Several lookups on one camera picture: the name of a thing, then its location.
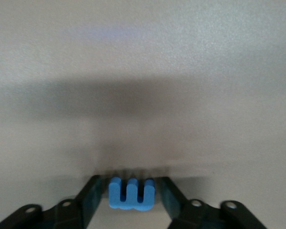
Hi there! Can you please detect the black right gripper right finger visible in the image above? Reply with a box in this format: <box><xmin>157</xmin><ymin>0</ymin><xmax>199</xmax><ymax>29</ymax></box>
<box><xmin>159</xmin><ymin>176</ymin><xmax>269</xmax><ymax>229</ymax></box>

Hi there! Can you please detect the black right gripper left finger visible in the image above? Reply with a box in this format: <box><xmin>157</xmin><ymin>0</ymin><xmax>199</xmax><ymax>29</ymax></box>
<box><xmin>0</xmin><ymin>175</ymin><xmax>103</xmax><ymax>229</ymax></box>

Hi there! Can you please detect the blue foam letter m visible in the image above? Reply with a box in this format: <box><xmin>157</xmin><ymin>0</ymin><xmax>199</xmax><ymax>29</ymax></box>
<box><xmin>108</xmin><ymin>177</ymin><xmax>155</xmax><ymax>212</ymax></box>

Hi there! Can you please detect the brown table cover sheet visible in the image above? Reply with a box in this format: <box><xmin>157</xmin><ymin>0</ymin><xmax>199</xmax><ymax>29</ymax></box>
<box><xmin>0</xmin><ymin>0</ymin><xmax>286</xmax><ymax>229</ymax></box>

